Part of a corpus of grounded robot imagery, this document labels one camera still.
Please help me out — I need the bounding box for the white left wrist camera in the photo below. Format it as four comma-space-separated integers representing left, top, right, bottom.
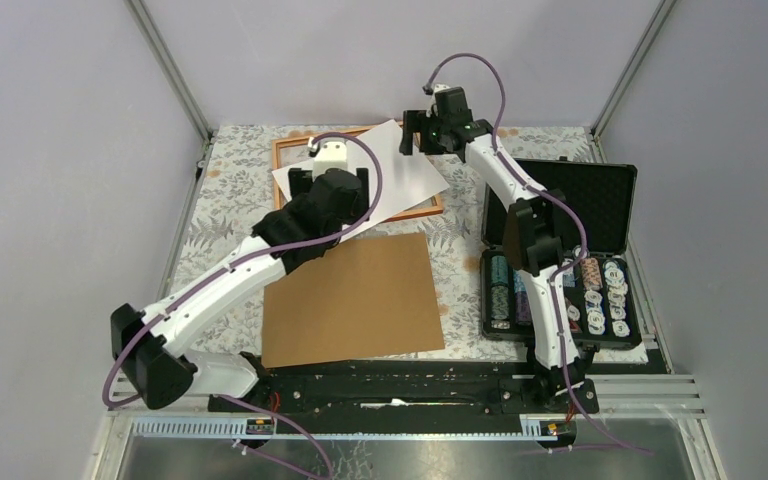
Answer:
308, 139, 348, 179

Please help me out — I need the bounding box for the brown cardboard backing board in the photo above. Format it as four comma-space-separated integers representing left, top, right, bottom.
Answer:
262, 233, 444, 368

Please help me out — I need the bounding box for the orange wooden picture frame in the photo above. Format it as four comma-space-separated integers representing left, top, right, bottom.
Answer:
271, 122, 445, 227

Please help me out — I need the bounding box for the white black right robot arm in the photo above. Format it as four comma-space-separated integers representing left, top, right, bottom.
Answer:
399, 84, 583, 412

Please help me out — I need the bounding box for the sunset landscape photo print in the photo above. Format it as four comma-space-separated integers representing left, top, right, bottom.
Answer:
271, 119, 450, 237

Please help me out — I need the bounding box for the aluminium rail frame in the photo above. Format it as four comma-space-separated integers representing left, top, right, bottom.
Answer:
122, 375, 705, 442

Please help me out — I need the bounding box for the black poker chip case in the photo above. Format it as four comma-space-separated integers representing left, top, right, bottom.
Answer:
480, 159, 641, 350

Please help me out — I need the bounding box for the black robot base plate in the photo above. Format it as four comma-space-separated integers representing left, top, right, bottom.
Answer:
243, 360, 599, 435

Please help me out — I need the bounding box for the floral patterned table mat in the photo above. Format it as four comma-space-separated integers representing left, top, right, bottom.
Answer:
150, 124, 650, 366

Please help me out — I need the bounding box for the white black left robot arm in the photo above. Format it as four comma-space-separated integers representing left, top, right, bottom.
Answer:
110, 168, 376, 411

